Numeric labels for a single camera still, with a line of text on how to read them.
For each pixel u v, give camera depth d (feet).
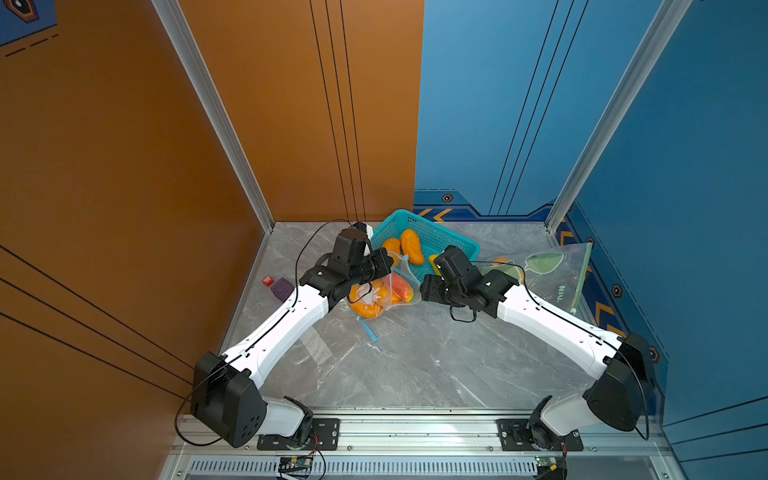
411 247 3.52
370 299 2.86
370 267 2.19
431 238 3.57
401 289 2.84
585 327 1.50
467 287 1.93
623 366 1.35
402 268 2.78
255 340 1.46
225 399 1.30
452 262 1.94
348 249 1.90
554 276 2.77
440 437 2.47
